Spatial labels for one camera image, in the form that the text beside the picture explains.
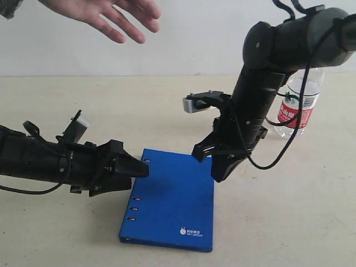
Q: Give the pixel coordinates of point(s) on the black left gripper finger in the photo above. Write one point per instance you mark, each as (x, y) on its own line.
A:
(128, 166)
(110, 183)

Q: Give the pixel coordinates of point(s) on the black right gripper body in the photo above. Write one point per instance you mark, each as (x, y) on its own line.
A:
(234, 138)

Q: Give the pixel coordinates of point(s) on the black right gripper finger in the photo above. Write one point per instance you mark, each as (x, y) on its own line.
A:
(209, 146)
(223, 165)

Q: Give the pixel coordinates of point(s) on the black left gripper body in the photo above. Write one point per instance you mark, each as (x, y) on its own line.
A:
(91, 163)

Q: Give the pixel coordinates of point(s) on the blue ring binder notebook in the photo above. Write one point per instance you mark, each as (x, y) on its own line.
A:
(174, 206)

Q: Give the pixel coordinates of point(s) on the grey knit sleeve forearm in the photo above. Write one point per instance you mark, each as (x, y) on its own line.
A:
(9, 7)

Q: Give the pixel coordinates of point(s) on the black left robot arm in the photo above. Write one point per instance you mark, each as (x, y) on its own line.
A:
(26, 157)

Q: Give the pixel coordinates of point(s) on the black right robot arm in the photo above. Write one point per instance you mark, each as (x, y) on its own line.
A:
(322, 37)

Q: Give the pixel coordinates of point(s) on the person's open hand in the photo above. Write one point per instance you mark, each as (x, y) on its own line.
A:
(108, 19)

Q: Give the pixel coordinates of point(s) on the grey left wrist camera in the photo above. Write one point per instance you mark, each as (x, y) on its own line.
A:
(76, 128)

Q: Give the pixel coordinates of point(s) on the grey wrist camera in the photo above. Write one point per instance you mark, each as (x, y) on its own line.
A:
(76, 128)
(197, 102)

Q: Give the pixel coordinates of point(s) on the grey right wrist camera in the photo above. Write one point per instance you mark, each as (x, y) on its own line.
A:
(197, 102)

